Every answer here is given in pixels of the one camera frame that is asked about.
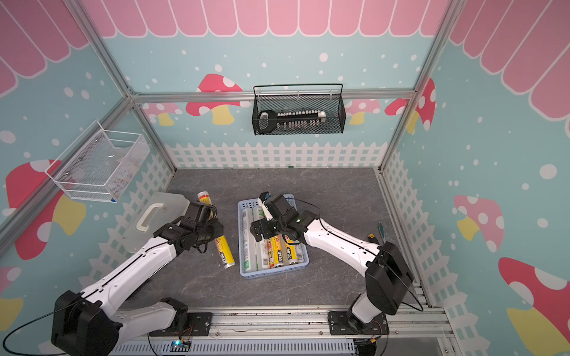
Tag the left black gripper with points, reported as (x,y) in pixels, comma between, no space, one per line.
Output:
(218,228)

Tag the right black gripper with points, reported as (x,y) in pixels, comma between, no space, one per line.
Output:
(265,232)

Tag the white green-label wrap roll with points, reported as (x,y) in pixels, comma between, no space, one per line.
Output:
(262,251)

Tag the yellow wrap roll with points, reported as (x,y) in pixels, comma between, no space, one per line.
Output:
(220,242)
(290,251)
(276,253)

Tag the white red-label wrap roll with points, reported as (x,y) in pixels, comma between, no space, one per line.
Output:
(249,257)

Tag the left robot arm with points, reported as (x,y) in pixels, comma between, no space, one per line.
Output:
(92,321)

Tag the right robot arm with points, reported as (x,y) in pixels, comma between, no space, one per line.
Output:
(388,279)

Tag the blue plastic basket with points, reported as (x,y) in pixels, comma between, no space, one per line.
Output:
(263,273)

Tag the translucent plastic storage box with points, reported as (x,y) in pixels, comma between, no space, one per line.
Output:
(161,209)

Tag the black socket bit holder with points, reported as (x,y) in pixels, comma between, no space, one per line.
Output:
(270,121)

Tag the yellow black screwdriver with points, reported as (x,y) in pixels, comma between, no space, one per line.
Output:
(373,239)

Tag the green circuit board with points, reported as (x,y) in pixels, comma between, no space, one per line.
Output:
(180,346)

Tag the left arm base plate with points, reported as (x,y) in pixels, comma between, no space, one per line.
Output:
(196,324)

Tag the white wire wall basket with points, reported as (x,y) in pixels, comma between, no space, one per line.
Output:
(99,165)

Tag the black wire wall basket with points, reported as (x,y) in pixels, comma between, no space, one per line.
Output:
(303,97)

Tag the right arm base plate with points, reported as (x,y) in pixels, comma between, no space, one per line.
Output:
(343,323)

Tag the green handled tool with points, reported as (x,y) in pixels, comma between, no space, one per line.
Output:
(381,232)

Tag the grey cable duct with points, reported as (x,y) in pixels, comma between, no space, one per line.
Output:
(242,347)

